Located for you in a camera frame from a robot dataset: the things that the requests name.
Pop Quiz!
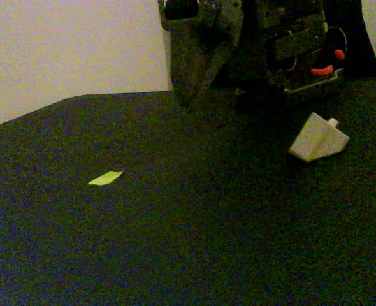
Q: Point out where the white plastic clip object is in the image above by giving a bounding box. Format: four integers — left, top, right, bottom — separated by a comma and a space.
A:
288, 112, 351, 163

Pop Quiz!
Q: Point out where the grey robot arm with base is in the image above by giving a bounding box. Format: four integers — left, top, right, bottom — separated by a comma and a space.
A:
219, 0, 347, 96

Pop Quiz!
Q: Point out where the dark blue desk mat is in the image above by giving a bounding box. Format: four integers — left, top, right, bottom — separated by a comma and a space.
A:
0, 78, 376, 306

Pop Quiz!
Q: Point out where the black and orange table clamp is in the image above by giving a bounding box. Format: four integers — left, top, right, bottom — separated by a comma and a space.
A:
310, 49, 347, 77

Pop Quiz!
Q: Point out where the green tape marker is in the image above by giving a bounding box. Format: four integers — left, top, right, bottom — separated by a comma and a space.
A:
87, 171, 124, 186

